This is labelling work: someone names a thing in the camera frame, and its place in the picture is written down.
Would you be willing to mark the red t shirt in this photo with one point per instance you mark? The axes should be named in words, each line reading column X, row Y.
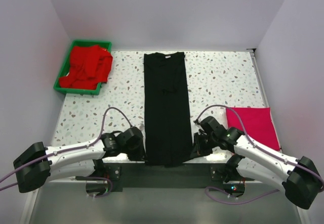
column 89, row 66

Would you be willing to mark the folded magenta t shirt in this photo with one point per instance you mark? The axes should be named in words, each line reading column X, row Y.
column 259, row 126

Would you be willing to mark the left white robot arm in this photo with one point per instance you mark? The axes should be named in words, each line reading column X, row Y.
column 40, row 164

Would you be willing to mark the green plastic tray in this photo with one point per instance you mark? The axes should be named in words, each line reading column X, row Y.
column 66, row 65

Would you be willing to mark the black t shirt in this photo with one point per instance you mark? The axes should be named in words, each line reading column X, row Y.
column 168, row 137

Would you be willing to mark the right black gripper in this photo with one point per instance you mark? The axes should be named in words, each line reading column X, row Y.
column 199, row 146

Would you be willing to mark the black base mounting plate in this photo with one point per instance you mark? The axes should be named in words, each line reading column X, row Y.
column 139, row 175

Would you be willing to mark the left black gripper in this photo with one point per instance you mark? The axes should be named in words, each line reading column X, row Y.
column 138, row 154

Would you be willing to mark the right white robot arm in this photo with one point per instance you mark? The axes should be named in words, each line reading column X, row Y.
column 298, row 179

